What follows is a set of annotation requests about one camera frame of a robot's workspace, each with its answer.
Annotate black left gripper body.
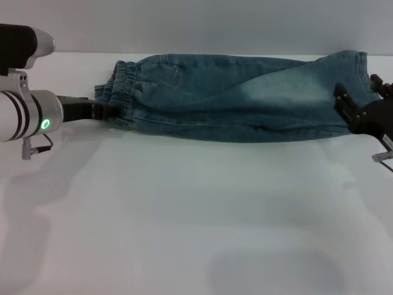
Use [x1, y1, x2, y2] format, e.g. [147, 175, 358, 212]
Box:
[56, 95, 107, 122]

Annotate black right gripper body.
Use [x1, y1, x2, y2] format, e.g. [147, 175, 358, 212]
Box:
[349, 91, 393, 143]

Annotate blue denim shorts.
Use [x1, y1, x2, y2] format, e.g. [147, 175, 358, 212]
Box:
[93, 50, 381, 144]

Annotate right arm connector cable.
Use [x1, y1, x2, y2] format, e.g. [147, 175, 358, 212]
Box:
[372, 149, 393, 173]

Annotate arm connector cable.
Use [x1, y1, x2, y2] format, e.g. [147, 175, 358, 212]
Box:
[372, 149, 393, 173]
[21, 134, 53, 160]

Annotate left arm connector cable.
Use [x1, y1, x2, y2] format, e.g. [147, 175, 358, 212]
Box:
[21, 134, 53, 160]

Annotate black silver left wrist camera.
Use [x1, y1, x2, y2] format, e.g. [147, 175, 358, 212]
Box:
[0, 23, 56, 77]

